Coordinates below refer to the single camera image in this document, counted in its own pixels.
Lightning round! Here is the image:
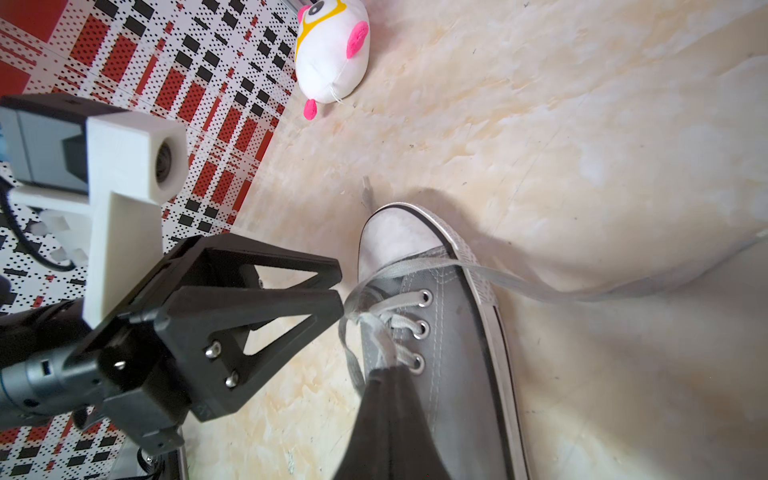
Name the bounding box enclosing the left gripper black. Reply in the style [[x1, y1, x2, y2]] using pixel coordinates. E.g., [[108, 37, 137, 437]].
[[1, 233, 343, 455]]

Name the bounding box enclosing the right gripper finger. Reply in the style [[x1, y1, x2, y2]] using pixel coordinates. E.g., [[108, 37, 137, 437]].
[[334, 366, 449, 480]]

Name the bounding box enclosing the grey shoelace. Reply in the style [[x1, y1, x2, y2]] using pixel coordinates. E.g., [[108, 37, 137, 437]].
[[338, 230, 767, 395]]

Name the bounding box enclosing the grey canvas sneaker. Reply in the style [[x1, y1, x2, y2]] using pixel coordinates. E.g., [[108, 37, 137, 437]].
[[358, 203, 530, 479]]

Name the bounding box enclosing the white pink plush toy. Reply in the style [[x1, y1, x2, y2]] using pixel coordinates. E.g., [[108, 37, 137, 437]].
[[295, 0, 371, 120]]

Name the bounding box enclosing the left camera black cable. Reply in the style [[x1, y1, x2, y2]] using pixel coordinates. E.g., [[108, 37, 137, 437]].
[[0, 176, 76, 274]]

